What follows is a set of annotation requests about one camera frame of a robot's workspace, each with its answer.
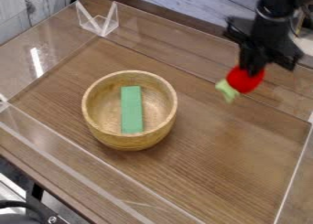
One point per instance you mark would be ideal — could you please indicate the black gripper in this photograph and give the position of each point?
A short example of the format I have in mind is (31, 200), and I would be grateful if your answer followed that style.
(265, 43)

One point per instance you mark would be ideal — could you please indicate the red plush strawberry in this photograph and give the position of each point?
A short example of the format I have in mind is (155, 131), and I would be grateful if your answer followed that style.
(238, 83)

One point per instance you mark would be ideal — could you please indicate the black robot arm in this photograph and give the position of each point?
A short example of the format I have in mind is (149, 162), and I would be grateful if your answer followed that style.
(277, 10)

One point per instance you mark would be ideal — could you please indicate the green rectangular block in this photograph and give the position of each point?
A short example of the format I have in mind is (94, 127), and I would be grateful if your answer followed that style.
(131, 110)

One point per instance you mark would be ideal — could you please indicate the wooden bowl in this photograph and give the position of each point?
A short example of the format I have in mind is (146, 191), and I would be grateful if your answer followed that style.
(101, 109)

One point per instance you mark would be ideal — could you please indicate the clear acrylic tray wall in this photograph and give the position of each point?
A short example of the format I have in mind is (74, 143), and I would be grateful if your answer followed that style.
(95, 188)

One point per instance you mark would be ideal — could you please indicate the black table frame leg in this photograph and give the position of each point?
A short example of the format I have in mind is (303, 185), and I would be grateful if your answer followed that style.
(46, 215)

